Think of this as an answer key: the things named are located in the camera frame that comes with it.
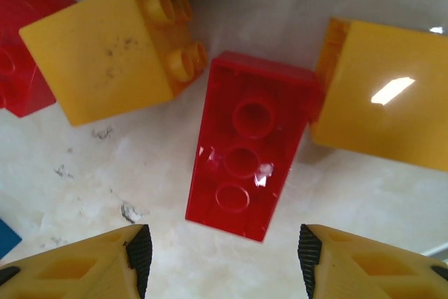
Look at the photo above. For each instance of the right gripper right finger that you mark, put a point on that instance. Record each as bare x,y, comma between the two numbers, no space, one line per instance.
336,264

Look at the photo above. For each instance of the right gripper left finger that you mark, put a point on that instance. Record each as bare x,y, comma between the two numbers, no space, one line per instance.
105,253

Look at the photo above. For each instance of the blue lego brick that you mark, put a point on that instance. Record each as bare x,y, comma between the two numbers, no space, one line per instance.
7,239

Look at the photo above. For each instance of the long red lego brick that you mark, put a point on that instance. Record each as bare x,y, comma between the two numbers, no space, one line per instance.
245,173

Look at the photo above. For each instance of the yellow lego brick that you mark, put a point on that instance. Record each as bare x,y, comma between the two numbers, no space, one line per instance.
385,120
98,61

